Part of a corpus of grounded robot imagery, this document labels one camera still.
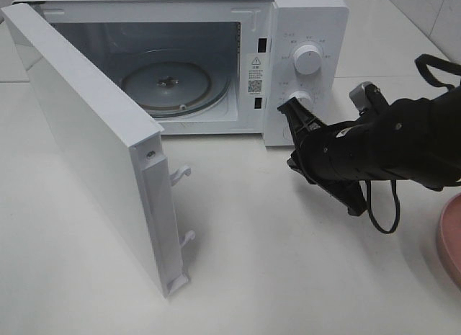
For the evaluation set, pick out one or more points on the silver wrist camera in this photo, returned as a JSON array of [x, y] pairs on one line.
[[366, 96]]

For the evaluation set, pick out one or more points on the upper white power knob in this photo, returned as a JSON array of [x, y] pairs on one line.
[[307, 59]]

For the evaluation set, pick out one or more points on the lower white timer knob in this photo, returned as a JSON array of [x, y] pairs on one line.
[[304, 98]]

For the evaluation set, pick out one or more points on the white microwave door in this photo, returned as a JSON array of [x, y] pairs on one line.
[[111, 143]]

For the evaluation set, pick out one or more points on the glass microwave turntable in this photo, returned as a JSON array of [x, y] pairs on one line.
[[170, 89]]

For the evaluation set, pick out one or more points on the pink round plate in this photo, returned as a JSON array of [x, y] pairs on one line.
[[448, 239]]

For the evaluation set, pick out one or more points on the white microwave oven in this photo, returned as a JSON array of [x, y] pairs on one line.
[[252, 41]]

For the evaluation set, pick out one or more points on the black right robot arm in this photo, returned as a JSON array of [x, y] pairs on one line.
[[416, 140]]

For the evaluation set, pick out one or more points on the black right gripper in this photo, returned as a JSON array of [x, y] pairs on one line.
[[336, 157]]

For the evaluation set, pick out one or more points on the round white door button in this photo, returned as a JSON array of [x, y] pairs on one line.
[[287, 134]]

